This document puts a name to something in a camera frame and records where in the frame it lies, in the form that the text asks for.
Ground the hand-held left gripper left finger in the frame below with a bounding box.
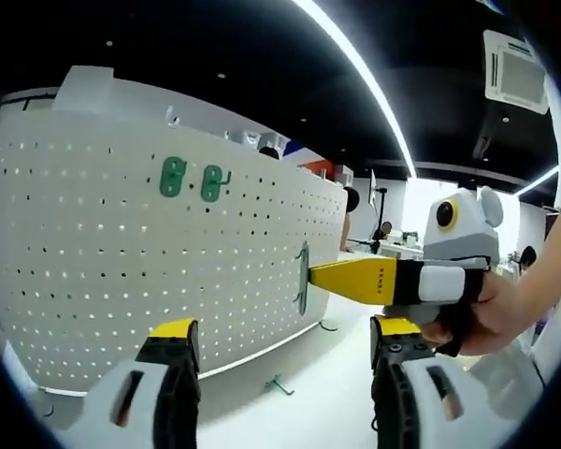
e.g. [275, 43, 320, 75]
[69, 317, 202, 449]

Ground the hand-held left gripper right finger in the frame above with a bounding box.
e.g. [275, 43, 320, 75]
[368, 313, 520, 449]

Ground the green hook assembly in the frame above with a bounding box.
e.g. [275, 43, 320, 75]
[199, 163, 234, 203]
[264, 373, 296, 397]
[293, 240, 312, 315]
[160, 155, 188, 197]

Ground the white perforated mounting plate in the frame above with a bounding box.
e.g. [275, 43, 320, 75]
[0, 77, 351, 398]

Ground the person's right hand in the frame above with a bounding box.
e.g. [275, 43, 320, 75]
[420, 275, 527, 359]

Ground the black tripod stand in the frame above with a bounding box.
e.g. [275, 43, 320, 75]
[367, 168, 390, 256]

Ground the long ceiling light strip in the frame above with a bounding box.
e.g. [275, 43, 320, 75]
[291, 0, 421, 180]
[517, 166, 561, 196]

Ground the white ceiling air vent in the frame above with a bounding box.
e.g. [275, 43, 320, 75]
[482, 29, 552, 117]

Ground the red blue wall banner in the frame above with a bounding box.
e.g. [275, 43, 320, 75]
[280, 138, 334, 180]

